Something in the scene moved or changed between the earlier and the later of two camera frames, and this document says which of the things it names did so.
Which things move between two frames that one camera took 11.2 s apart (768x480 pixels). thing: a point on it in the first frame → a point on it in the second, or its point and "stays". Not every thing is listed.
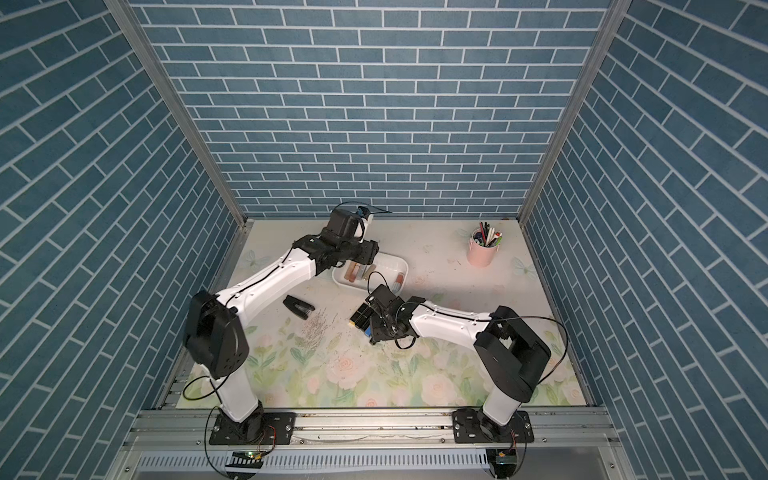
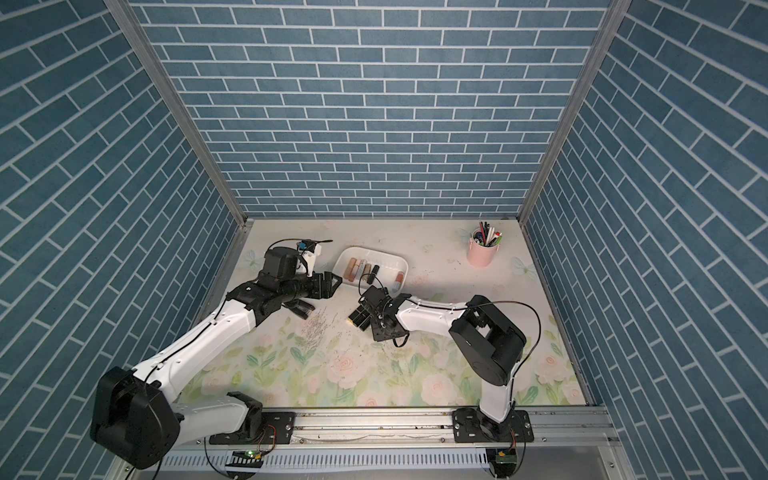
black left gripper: x=369 y=252 → x=327 y=290
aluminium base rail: x=569 y=444 stays
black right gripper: x=375 y=331 stays
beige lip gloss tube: x=349 y=270 stays
